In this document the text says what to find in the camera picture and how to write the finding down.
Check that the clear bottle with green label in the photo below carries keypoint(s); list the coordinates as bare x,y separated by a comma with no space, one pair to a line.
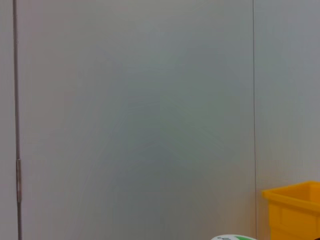
232,238

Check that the yellow plastic bin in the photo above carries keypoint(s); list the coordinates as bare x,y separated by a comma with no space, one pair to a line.
295,210

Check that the grey vertical wall trim strip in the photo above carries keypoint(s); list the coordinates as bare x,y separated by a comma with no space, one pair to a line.
17,125

